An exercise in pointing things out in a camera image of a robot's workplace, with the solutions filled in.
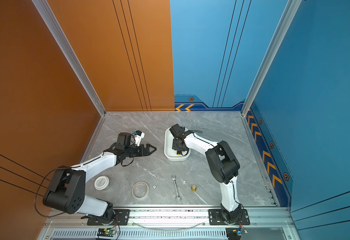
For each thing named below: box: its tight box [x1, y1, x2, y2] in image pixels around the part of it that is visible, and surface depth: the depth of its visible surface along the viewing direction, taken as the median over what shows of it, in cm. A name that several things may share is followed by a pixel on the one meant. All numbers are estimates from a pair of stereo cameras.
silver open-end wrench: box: [171, 175, 182, 202], surface depth 84 cm
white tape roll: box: [94, 175, 110, 191], surface depth 79 cm
